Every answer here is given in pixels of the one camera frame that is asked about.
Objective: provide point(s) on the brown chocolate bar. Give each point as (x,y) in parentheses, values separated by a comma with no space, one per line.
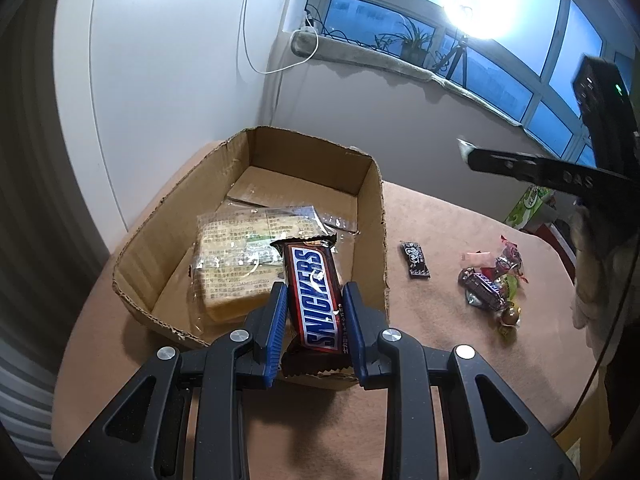
(315,300)

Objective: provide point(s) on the purple candy packet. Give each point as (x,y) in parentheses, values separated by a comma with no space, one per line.
(480,284)

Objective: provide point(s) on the grey window sill cloth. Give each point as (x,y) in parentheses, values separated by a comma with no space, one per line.
(360,55)

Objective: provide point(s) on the small potted plant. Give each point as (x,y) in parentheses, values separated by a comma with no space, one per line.
(386,42)

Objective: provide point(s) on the cardboard box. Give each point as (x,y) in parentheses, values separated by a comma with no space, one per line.
(300,160)

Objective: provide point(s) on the large potted plant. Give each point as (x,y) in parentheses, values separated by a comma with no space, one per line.
(412,50)

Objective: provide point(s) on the gold wrapped chocolate ball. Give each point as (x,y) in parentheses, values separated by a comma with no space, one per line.
(509,317)

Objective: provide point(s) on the red box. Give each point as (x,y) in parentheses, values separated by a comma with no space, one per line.
(560,240)

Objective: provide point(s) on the green snack bag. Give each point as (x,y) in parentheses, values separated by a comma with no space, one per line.
(525,207)

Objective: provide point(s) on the small black candy packet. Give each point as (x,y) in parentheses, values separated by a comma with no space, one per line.
(415,259)

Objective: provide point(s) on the white power strip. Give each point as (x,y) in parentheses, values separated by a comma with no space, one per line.
(312,22)

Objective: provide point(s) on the wrapped bread packet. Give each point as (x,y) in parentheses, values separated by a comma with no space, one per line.
(235,265)

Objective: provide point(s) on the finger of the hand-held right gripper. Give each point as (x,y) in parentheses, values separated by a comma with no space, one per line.
(500,162)

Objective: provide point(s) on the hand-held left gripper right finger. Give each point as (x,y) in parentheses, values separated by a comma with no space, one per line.
(352,330)

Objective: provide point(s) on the red wrapped candy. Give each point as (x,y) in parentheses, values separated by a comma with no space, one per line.
(510,255)

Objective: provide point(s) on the window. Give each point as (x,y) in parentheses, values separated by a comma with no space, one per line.
(500,90)

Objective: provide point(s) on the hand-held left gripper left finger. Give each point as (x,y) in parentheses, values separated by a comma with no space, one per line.
(277,330)

